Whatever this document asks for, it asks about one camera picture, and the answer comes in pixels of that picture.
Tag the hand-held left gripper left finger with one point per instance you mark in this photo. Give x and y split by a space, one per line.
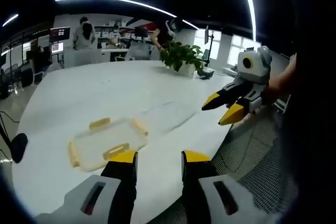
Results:
110 182

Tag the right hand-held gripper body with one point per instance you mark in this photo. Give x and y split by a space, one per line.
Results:
256 66

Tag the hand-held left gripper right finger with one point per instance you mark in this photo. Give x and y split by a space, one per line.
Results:
207 182

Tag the clear lid with yellow buckles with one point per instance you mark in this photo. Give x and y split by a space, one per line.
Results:
105 142

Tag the clear plastic buckle box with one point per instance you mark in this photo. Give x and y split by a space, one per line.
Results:
168 116

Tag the black monitor base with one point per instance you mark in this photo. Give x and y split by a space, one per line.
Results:
205 73

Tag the black mesh chair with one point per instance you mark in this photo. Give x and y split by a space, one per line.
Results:
260 155

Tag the green potted plant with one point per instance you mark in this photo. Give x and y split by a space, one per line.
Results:
181 56

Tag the curved ceiling light strip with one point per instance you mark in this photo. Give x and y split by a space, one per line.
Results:
249 1

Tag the person's dark clothing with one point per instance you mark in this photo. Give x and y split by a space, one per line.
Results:
312 142

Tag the black oval pad on stand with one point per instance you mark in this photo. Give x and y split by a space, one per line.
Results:
19 146

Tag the grey office chair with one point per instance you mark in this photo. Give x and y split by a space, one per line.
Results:
139 49

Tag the long ceiling light strip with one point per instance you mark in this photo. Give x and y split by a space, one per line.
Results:
118 0

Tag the screen on floor stand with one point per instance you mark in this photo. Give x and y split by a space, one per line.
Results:
59 40

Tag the short ceiling light strip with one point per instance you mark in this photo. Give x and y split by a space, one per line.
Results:
10 20

